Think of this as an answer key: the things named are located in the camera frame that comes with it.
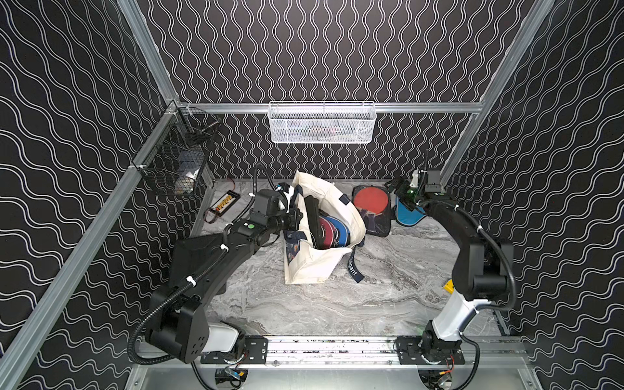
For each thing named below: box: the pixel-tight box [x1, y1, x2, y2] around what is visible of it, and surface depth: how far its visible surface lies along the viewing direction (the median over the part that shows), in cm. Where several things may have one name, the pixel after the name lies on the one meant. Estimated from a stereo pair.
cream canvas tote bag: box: [283, 170, 367, 285], surface depth 88 cm
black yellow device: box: [209, 190, 241, 217], surface depth 112 cm
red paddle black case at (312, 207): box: [303, 195, 324, 250], surface depth 88 cm
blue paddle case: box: [325, 216, 351, 247], surface depth 88 cm
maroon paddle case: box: [318, 217, 334, 250], surface depth 87 cm
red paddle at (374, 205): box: [351, 185, 392, 239], surface depth 108 cm
